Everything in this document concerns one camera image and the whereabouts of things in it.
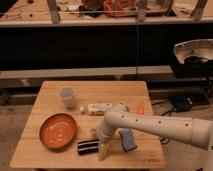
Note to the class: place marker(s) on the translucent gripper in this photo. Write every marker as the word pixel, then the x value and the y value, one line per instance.
pixel 103 149

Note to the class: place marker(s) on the black striped eraser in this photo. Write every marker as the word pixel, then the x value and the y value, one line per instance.
pixel 87 147

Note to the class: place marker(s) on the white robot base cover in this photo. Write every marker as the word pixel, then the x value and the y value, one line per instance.
pixel 201 48

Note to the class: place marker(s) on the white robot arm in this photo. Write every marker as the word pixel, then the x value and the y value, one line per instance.
pixel 196 132

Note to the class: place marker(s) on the blue sponge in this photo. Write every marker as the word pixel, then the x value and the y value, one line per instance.
pixel 127 140

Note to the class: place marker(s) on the white rectangular box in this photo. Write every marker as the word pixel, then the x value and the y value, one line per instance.
pixel 98 109

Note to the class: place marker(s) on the wooden folding table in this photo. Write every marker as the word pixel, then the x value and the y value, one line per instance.
pixel 31 153

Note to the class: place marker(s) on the orange bowl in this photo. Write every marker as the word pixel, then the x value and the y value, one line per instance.
pixel 58 131

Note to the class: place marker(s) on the black power adapter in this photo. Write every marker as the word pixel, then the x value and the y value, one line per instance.
pixel 181 103

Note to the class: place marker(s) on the wooden workbench shelf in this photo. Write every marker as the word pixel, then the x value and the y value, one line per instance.
pixel 44 13

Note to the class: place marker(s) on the orange handled screwdriver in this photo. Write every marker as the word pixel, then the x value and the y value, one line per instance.
pixel 141 109

